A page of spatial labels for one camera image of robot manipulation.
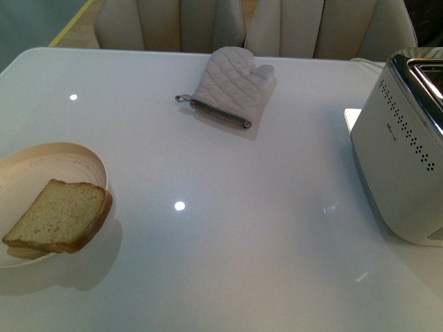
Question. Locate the beige chair right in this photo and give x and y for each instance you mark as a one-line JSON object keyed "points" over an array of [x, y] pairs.
{"points": [[330, 29]]}

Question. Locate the white chrome toaster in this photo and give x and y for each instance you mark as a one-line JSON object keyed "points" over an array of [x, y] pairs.
{"points": [[397, 143]]}

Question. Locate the beige round plate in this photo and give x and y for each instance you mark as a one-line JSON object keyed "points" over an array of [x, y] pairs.
{"points": [[24, 175]]}

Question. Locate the grey quilted oven mitt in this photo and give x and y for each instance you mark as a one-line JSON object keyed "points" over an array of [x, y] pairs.
{"points": [[232, 87]]}

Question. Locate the beige chair left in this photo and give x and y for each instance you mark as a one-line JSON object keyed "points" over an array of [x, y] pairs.
{"points": [[177, 26]]}

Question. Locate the toasted bread slice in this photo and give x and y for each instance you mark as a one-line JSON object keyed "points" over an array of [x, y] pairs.
{"points": [[63, 218]]}

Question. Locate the beige chair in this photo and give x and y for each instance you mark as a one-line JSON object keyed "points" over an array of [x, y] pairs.
{"points": [[330, 29], [177, 26]]}

